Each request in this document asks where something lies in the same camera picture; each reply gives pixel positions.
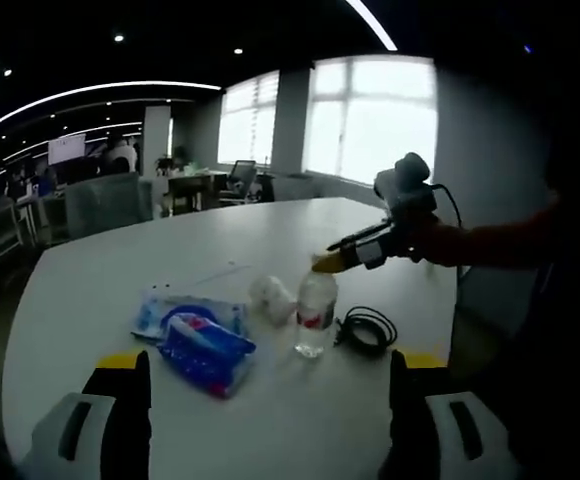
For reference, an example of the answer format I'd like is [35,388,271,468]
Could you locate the white chair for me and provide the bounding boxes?
[0,202,24,261]

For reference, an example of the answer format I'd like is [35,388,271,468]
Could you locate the large bright window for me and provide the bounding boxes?
[312,55,439,186]

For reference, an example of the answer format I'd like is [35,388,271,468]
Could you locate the white paper cup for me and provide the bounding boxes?
[248,274,299,326]

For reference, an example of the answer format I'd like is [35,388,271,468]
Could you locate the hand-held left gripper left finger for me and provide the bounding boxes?
[19,349,152,480]

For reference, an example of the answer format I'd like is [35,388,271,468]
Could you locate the green potted plant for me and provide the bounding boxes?
[155,145,191,176]

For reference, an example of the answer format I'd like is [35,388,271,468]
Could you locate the clear water bottle red label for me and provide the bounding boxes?
[294,269,339,359]

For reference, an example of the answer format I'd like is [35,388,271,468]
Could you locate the wooden desk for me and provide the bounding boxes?
[168,172,231,214]

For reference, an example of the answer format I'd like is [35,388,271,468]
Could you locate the white table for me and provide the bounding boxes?
[2,196,459,480]

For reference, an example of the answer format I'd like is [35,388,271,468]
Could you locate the wall screen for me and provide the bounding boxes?
[47,135,87,166]

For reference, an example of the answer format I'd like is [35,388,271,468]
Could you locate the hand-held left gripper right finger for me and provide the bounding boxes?
[379,348,521,480]

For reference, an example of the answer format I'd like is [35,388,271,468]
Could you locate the black office chair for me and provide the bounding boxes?
[219,159,259,204]

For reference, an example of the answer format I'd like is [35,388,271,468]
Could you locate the dark blue tissue packet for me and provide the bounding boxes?
[158,305,257,401]

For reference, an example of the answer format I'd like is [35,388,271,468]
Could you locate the curved ceiling light strip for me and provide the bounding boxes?
[0,81,222,144]

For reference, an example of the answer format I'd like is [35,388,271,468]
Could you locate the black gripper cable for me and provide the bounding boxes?
[432,183,466,281]

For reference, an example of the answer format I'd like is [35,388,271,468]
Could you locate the window with blinds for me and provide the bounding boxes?
[218,69,280,165]

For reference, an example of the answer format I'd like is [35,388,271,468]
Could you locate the grey desk partition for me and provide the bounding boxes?
[64,172,141,241]

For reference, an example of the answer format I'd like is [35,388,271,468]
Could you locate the straight ceiling light strip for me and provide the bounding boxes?
[344,0,399,51]

